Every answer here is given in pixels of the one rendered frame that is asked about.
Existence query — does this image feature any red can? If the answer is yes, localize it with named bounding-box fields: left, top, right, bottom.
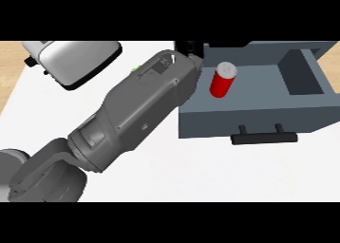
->
left=209, top=61, right=240, bottom=100

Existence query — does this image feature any grey open drawer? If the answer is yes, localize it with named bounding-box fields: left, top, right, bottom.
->
left=179, top=64, right=340, bottom=140

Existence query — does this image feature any grey drawer front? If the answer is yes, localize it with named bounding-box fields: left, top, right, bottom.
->
left=179, top=103, right=340, bottom=140

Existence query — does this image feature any black drawer handle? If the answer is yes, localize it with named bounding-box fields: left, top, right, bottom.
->
left=231, top=123, right=299, bottom=146

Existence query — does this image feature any silver toaster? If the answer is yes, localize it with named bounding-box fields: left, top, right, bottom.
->
left=21, top=40, right=124, bottom=92

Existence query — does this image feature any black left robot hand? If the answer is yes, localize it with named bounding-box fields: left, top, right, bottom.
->
left=175, top=40, right=207, bottom=61

